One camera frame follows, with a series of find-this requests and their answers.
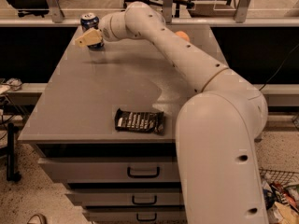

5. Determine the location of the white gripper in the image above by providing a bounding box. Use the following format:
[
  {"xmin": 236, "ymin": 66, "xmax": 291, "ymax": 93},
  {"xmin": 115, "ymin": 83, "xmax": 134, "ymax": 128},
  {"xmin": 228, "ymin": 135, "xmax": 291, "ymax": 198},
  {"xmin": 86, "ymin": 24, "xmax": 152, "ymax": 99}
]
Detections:
[{"xmin": 75, "ymin": 12, "xmax": 129, "ymax": 48}]

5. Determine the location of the blue pepsi can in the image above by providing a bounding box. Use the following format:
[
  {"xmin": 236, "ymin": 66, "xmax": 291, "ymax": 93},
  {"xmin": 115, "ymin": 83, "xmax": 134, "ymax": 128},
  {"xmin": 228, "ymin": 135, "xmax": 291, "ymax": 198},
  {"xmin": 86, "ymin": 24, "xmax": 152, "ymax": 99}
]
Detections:
[{"xmin": 80, "ymin": 12, "xmax": 104, "ymax": 50}]

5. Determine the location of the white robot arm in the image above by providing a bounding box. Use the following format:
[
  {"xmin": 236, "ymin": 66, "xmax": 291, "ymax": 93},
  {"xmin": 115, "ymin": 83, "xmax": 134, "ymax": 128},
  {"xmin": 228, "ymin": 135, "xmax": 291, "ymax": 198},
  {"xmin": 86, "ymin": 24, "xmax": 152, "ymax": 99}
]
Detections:
[{"xmin": 76, "ymin": 2, "xmax": 268, "ymax": 224}]

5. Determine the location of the black rxbar chocolate wrapper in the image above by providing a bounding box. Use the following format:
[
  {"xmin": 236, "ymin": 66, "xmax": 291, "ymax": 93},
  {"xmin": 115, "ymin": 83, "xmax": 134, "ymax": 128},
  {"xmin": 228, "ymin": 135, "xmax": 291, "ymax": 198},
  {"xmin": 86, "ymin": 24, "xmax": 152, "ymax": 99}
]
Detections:
[{"xmin": 114, "ymin": 109, "xmax": 164, "ymax": 134}]

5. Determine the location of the black office chair centre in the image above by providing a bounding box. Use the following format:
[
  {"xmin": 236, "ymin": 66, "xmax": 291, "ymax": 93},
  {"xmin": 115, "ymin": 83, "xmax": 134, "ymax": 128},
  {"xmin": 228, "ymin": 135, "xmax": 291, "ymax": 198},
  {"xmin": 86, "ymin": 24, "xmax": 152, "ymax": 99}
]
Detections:
[{"xmin": 123, "ymin": 0, "xmax": 194, "ymax": 21}]

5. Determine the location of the grey drawer cabinet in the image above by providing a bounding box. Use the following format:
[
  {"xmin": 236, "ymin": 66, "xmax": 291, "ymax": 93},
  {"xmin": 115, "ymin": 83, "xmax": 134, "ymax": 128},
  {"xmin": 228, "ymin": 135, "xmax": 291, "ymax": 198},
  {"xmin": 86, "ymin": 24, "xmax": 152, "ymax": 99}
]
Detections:
[{"xmin": 18, "ymin": 24, "xmax": 262, "ymax": 224}]

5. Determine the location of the orange fruit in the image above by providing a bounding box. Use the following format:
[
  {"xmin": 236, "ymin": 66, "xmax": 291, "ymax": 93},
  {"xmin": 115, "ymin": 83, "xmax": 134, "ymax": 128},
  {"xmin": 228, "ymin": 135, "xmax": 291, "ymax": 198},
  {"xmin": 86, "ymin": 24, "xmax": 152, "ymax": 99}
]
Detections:
[{"xmin": 175, "ymin": 31, "xmax": 190, "ymax": 42}]

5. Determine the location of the black stand leg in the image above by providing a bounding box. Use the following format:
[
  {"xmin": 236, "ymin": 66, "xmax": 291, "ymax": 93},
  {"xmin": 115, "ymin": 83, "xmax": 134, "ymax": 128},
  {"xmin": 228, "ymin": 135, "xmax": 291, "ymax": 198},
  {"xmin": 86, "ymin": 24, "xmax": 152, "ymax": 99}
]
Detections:
[{"xmin": 7, "ymin": 123, "xmax": 21, "ymax": 182}]

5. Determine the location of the top drawer black handle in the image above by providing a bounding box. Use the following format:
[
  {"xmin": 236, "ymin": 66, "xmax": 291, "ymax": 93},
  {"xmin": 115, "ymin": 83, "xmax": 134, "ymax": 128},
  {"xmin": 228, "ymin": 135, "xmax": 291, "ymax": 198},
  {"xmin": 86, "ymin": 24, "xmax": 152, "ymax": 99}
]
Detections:
[{"xmin": 127, "ymin": 167, "xmax": 160, "ymax": 178}]

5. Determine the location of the drawer black handle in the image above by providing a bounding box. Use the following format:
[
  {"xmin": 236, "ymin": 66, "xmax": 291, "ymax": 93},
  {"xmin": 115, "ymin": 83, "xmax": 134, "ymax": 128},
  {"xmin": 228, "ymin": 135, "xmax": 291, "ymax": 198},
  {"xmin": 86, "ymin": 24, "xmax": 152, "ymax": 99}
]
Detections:
[
  {"xmin": 131, "ymin": 195, "xmax": 157, "ymax": 205},
  {"xmin": 135, "ymin": 214, "xmax": 157, "ymax": 222},
  {"xmin": 127, "ymin": 167, "xmax": 160, "ymax": 178}
]

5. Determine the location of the middle drawer black handle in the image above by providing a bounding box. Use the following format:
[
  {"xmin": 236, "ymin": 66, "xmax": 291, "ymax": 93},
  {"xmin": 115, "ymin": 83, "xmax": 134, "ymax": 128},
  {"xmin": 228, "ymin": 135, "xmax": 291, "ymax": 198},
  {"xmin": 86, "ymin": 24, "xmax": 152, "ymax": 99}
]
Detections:
[{"xmin": 131, "ymin": 195, "xmax": 157, "ymax": 205}]

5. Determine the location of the bottom drawer black handle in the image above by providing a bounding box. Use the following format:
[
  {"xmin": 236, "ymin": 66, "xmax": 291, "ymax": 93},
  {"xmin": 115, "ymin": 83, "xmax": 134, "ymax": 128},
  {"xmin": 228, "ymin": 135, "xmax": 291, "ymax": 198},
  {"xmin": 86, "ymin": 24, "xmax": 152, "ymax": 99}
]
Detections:
[{"xmin": 135, "ymin": 214, "xmax": 157, "ymax": 222}]

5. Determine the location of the wire basket of snacks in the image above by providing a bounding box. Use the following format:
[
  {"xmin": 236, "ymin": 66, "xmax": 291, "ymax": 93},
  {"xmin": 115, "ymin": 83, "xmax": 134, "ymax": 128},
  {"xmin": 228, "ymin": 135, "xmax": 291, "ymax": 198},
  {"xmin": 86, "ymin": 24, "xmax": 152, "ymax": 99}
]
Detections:
[{"xmin": 260, "ymin": 169, "xmax": 299, "ymax": 224}]

